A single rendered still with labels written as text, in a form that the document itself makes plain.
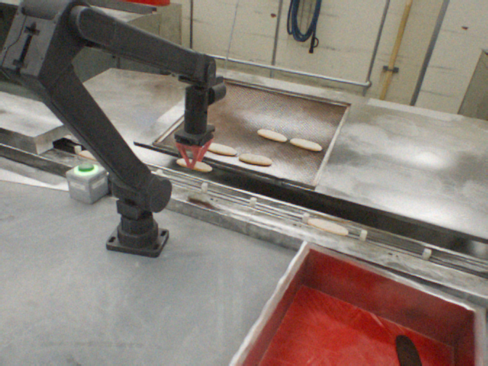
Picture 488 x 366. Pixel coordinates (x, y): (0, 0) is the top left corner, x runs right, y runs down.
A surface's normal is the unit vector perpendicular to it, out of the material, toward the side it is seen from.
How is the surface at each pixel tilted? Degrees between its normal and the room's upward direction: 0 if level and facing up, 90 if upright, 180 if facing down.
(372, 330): 0
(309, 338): 0
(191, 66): 88
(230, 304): 0
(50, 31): 56
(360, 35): 90
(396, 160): 10
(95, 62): 89
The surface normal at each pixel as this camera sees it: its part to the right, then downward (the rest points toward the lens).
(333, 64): -0.38, 0.44
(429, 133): 0.02, -0.77
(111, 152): 0.87, 0.34
